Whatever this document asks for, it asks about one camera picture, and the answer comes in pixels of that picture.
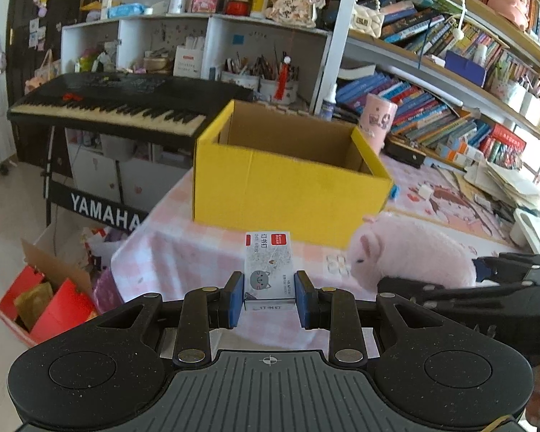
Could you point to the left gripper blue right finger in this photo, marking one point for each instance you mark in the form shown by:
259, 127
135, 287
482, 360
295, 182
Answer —
336, 311

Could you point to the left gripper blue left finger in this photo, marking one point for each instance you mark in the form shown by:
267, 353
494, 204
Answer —
204, 310

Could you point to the white staples box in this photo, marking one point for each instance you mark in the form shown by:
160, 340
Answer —
268, 266

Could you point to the pink plush pig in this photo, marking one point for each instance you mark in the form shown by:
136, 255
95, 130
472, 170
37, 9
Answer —
389, 245

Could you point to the white usb charger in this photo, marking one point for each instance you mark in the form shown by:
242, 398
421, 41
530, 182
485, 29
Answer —
425, 191

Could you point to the blue eraser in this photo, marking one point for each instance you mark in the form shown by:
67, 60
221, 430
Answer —
395, 191

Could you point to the white laptop stand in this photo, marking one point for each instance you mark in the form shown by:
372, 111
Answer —
525, 231

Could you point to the stack of papers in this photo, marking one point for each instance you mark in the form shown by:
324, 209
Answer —
504, 185

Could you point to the yellow cardboard box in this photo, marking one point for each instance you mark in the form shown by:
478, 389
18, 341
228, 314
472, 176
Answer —
259, 169

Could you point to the red gift bag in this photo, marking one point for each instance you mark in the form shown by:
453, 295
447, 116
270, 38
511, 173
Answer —
48, 296

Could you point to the row of leaning books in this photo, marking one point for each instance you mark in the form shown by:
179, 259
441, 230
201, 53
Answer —
455, 134

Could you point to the pink cylindrical humidifier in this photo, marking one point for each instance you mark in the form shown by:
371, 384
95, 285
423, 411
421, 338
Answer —
376, 120

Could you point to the white blue spray bottle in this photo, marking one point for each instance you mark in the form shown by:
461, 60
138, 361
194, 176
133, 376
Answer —
329, 104

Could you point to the black yamaha keyboard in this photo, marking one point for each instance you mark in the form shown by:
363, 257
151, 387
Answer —
156, 108

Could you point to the white shelf unit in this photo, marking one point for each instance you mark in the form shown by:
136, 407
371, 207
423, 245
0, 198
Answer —
285, 65

